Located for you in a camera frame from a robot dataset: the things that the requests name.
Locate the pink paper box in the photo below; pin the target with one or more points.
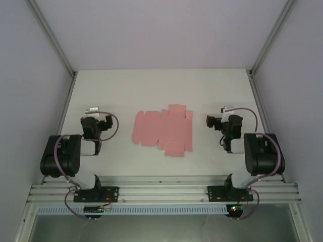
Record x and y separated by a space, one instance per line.
174 126

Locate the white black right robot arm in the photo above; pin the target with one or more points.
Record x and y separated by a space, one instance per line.
265 156

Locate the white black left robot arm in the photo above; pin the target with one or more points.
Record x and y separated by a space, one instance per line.
60 156

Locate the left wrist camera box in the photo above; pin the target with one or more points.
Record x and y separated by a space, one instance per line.
91 110

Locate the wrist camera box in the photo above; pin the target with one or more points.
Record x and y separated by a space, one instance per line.
91 110
227 110

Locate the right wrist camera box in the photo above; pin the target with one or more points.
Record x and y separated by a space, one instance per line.
227 110

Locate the aluminium table side rail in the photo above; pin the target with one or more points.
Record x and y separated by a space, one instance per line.
260 106
64 111

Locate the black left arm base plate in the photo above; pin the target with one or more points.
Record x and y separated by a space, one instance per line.
112 190

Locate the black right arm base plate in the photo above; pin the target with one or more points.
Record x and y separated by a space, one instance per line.
214 191

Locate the aluminium mounting rail beam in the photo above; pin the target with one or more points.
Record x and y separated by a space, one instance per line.
164 191

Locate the aluminium frame post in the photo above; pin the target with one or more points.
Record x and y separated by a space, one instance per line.
54 43
271 37

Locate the aluminium frame leg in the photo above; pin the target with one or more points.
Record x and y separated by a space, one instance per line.
300 224
22 224

